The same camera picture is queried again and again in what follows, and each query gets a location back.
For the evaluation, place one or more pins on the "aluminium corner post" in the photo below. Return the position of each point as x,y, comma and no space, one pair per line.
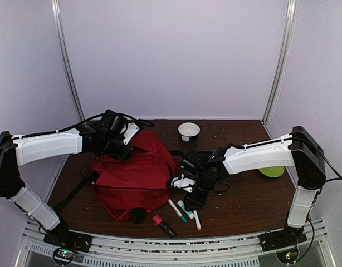
57,16
284,52

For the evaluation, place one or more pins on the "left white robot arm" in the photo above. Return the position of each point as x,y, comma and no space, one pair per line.
109,133

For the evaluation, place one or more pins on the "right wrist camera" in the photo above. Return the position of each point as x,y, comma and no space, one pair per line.
182,182

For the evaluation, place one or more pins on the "green plate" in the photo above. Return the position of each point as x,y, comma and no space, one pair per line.
273,172

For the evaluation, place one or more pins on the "dark blue white bowl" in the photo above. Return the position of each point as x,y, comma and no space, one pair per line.
189,132

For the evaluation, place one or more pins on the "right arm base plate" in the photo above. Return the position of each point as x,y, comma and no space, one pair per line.
288,236

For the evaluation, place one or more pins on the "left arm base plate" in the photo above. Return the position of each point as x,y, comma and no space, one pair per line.
73,241

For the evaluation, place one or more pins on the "pink black highlighter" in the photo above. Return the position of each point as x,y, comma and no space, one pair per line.
164,226

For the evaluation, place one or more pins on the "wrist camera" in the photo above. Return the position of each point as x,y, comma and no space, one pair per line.
182,182
130,130

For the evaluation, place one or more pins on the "aluminium front rail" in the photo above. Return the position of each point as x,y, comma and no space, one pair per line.
236,250

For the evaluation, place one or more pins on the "teal white marker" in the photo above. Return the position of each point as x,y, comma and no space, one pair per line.
177,211

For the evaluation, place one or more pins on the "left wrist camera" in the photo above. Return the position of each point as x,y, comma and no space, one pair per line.
130,130

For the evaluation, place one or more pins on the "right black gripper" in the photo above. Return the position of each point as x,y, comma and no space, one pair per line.
197,202

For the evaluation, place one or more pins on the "right aluminium corner post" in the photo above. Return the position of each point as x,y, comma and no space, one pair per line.
284,52

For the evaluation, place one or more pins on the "white green glue stick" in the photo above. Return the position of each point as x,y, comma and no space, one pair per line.
182,206

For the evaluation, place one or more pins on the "red backpack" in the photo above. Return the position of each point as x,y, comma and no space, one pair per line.
134,188

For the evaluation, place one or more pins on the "pink white marker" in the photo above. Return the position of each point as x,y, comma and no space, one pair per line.
197,220

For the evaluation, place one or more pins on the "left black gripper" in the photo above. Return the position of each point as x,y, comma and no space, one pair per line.
122,156

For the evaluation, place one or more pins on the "left aluminium corner post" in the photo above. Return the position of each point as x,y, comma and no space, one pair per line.
57,16

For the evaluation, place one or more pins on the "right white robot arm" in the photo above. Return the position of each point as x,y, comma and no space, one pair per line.
297,148

